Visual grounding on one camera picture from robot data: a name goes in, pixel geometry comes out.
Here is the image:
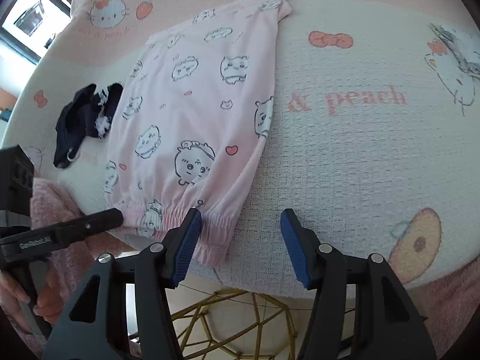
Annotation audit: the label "person's left hand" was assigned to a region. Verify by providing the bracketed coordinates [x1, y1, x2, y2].
[0, 266, 67, 325]

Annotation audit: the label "white printed folded garment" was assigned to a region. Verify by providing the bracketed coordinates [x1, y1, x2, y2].
[429, 22, 480, 83]

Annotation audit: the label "pink cream cat printed blanket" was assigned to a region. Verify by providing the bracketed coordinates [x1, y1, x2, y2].
[7, 0, 480, 298]

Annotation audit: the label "black window frame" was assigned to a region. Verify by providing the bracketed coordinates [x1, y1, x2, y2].
[0, 0, 91, 69]

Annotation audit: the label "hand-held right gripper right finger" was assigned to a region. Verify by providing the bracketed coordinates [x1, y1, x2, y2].
[280, 208, 437, 360]

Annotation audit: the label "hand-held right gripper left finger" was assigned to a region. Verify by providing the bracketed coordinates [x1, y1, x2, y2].
[42, 207, 203, 360]

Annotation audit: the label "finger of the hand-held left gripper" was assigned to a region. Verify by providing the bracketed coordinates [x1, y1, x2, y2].
[47, 208, 124, 247]

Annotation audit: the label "navy garment with white trim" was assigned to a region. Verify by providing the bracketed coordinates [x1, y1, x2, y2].
[52, 82, 124, 170]

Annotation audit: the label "gold wire frame stool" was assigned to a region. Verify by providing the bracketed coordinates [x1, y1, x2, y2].
[170, 289, 301, 357]

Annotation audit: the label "person's pink fluffy robe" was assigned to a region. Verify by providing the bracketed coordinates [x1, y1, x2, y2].
[7, 178, 480, 360]

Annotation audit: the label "pink printed pants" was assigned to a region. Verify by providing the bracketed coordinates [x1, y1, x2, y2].
[102, 0, 293, 265]

